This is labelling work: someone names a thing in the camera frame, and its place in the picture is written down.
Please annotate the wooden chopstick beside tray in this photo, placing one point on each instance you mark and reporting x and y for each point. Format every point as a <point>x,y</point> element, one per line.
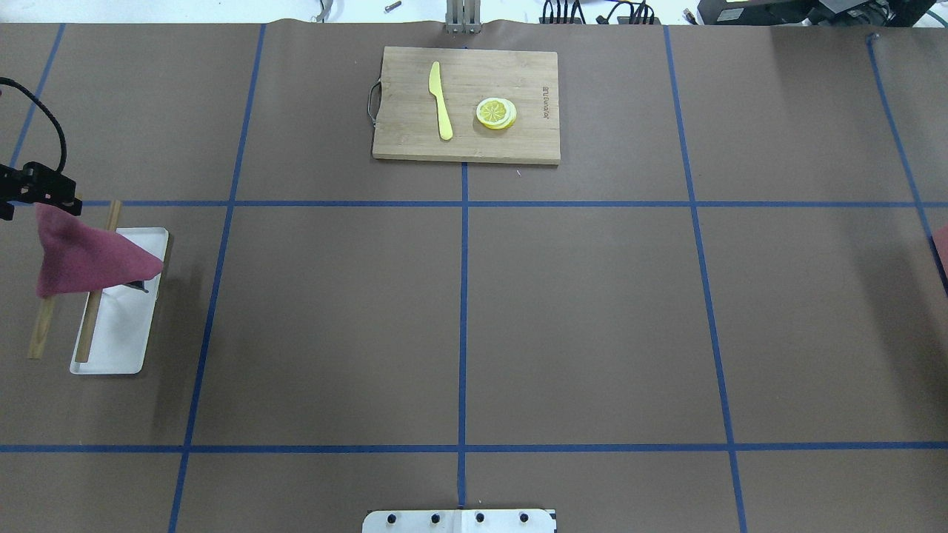
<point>41,328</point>

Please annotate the white rectangular tray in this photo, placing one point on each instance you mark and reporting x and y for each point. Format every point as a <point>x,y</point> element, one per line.
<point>122,330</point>

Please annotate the pink red towel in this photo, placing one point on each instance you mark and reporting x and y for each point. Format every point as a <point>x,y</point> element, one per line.
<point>80,258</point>

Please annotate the wooden cutting board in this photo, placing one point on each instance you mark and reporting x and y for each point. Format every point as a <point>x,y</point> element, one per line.
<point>406,120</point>

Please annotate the aluminium frame post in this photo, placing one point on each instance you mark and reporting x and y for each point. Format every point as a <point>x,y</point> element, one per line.
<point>463,17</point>

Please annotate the wooden chopstick on tray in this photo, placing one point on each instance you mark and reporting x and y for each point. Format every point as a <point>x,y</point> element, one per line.
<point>93,301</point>

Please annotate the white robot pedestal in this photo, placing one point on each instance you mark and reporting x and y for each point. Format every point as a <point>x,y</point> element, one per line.
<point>461,520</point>

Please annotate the yellow lemon slices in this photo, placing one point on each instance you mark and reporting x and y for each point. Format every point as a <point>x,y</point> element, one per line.
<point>496,113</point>

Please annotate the yellow plastic knife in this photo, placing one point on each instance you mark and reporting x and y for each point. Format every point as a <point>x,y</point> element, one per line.
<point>445,126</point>

